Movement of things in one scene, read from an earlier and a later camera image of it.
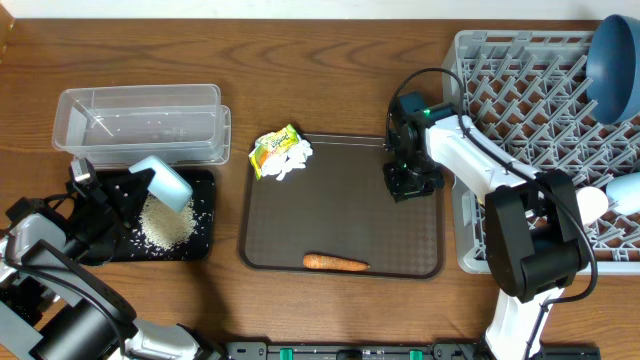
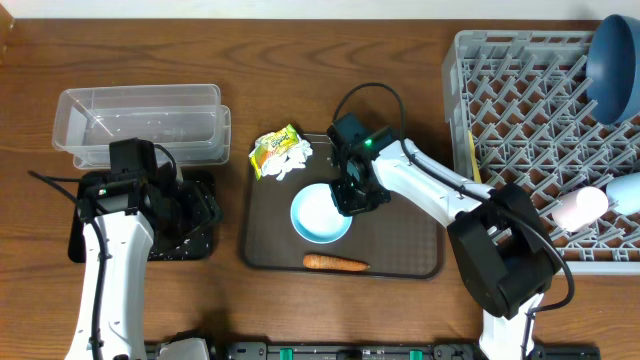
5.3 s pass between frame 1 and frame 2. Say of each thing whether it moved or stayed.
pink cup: stayed
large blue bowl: stayed
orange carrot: stayed
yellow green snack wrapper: stayed
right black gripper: moved
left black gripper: moved
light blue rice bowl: moved
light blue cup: stayed
